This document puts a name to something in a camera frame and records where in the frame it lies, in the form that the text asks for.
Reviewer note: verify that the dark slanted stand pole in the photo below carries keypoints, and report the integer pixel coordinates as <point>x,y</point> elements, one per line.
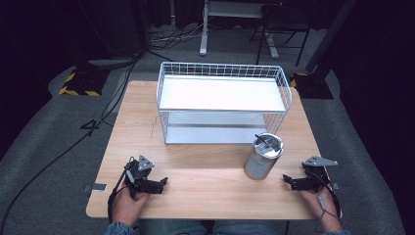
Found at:
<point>329,36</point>

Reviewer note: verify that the black yellow striped stand base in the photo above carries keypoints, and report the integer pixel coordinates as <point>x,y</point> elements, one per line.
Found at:
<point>313,86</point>
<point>83,83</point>

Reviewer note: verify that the person's left leg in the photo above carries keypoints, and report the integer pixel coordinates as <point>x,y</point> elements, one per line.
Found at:
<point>173,228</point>

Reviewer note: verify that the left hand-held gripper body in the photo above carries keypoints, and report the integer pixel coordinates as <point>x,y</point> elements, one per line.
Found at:
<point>138,176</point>

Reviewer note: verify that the person's leg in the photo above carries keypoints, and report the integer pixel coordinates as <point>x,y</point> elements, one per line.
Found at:
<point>249,228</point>
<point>173,228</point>

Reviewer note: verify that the silver metal canister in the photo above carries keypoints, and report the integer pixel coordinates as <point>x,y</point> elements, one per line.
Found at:
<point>262,160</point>

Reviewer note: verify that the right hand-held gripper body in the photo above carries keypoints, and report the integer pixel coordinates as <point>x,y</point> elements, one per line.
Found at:
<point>316,174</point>

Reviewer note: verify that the person's left hand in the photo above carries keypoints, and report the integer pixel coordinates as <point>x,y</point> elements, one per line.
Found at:
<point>127,207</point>

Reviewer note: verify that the person's right hand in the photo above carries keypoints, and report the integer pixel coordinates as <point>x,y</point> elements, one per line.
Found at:
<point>314,202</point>

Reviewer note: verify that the white metal table frame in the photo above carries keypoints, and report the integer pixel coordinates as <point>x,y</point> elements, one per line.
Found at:
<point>204,32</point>

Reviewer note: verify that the grey tape strip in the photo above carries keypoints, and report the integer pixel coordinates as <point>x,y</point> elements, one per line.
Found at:
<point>99,187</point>

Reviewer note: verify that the person's right leg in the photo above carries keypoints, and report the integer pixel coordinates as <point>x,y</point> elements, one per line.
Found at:
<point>249,228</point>

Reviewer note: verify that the black chair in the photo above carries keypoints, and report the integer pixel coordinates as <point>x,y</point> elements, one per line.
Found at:
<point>284,19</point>

